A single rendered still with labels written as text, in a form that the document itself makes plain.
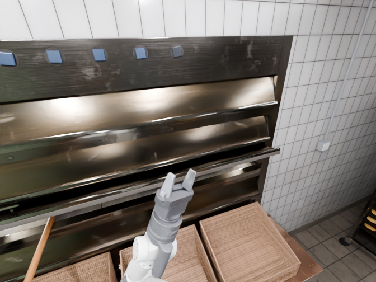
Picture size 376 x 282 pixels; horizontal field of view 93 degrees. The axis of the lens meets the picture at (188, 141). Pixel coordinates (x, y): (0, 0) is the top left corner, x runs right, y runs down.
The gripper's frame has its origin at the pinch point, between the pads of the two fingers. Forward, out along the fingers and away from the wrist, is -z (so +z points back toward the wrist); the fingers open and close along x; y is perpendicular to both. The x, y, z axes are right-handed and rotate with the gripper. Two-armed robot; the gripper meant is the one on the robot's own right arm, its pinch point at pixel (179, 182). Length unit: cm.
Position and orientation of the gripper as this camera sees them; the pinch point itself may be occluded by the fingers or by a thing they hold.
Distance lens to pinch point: 49.2
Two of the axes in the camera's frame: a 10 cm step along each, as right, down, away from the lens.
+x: -6.4, -0.1, -7.7
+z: -3.2, 9.1, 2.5
